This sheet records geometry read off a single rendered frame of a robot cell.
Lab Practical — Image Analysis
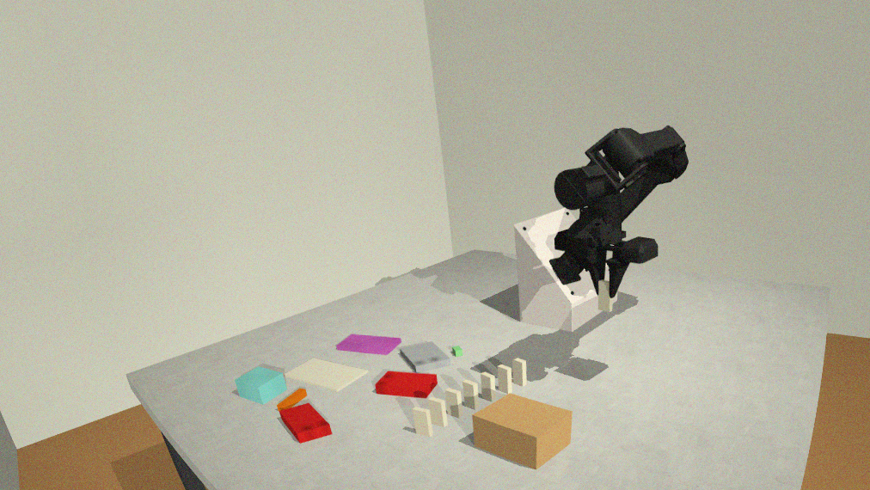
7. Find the teal block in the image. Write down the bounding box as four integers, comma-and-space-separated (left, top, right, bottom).
235, 367, 287, 405

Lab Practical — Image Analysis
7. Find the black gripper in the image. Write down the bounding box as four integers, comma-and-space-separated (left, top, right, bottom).
554, 201, 658, 298

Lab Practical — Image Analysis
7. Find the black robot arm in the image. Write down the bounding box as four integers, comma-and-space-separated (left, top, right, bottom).
549, 126, 689, 285

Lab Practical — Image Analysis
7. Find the purple flat block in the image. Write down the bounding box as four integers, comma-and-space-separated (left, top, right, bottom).
336, 334, 401, 355

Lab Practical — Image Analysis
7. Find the red rectangular block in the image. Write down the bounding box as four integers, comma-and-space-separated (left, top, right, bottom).
279, 403, 332, 444
375, 371, 438, 398

